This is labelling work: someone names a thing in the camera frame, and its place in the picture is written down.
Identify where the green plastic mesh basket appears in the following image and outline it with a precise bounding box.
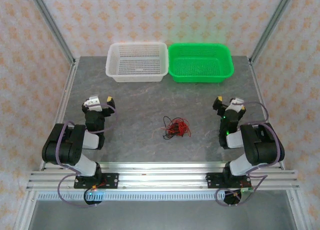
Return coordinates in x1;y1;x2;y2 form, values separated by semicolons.
167;43;235;84

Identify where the white plastic mesh basket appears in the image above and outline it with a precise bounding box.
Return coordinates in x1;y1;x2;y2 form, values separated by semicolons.
105;42;168;83

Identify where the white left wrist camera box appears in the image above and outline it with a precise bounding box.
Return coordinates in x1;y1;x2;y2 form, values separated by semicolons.
83;95;102;112

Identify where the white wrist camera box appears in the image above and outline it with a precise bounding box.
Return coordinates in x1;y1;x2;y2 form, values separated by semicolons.
83;95;102;112
226;97;246;113

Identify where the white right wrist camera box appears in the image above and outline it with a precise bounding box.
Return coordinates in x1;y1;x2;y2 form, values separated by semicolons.
226;97;246;113

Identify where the aluminium table side rail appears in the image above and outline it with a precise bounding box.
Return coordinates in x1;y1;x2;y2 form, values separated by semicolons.
247;56;286;169
39;57;80;171

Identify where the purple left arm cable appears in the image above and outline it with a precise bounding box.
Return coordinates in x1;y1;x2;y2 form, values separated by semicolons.
56;103;118;208

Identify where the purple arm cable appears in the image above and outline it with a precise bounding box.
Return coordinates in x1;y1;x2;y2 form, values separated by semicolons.
56;103;118;208
216;101;280;207

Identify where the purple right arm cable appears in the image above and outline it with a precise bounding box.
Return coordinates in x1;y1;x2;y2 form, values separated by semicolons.
216;101;280;207

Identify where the black round cable grommet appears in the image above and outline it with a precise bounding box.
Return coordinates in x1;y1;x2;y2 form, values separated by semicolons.
223;189;244;206
84;188;104;207

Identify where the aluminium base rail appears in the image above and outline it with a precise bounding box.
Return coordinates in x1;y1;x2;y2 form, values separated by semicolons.
26;162;300;192

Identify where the aluminium frame post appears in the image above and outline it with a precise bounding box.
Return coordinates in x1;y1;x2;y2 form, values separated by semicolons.
248;0;298;65
27;0;76;65

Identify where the slotted grey cable duct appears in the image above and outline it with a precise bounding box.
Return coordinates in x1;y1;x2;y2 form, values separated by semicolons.
36;191;251;202

